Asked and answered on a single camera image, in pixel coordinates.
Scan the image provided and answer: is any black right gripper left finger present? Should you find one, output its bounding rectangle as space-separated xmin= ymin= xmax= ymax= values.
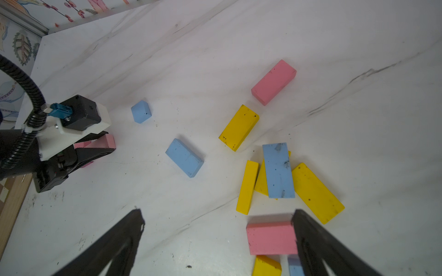
xmin=55 ymin=209 xmax=145 ymax=276

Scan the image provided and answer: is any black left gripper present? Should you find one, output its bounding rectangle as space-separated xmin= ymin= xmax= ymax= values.
xmin=32 ymin=130 xmax=116 ymax=194

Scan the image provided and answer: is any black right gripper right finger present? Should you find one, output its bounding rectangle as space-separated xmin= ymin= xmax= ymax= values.
xmin=291 ymin=209 xmax=380 ymax=276

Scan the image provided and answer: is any light pink block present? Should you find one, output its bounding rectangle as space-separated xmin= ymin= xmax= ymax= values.
xmin=73 ymin=133 xmax=117 ymax=169

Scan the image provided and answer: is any small blue cube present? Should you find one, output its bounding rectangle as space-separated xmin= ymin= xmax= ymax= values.
xmin=131 ymin=100 xmax=152 ymax=124

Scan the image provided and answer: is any pink rectangular block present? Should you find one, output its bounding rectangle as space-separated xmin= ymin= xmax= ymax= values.
xmin=251 ymin=60 xmax=297 ymax=106

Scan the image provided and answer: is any yellow angled block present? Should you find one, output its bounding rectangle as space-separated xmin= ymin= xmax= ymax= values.
xmin=292 ymin=163 xmax=345 ymax=224

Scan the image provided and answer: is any pink lower block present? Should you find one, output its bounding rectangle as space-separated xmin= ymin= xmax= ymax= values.
xmin=246 ymin=221 xmax=298 ymax=255

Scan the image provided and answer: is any small yellow cube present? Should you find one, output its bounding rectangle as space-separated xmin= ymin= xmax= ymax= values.
xmin=252 ymin=255 xmax=282 ymax=276

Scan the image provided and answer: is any blue block on yellow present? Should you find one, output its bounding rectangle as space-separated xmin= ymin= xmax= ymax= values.
xmin=262 ymin=143 xmax=295 ymax=199

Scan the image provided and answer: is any wooden chessboard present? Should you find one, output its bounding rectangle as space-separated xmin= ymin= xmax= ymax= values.
xmin=1 ymin=174 xmax=32 ymax=258

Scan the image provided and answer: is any yellow upright block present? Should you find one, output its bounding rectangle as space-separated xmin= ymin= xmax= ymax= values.
xmin=236 ymin=161 xmax=259 ymax=215

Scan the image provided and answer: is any light blue long block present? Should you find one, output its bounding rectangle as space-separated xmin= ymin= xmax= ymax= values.
xmin=166 ymin=139 xmax=204 ymax=178

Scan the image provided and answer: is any yellow rectangular block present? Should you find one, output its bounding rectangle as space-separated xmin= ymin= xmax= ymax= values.
xmin=219 ymin=105 xmax=260 ymax=152

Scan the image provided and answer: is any black corrugated cable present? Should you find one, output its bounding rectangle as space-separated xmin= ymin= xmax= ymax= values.
xmin=0 ymin=54 xmax=47 ymax=170

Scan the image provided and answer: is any aluminium frame post left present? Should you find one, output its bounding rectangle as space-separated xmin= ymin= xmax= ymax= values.
xmin=1 ymin=2 xmax=49 ymax=37

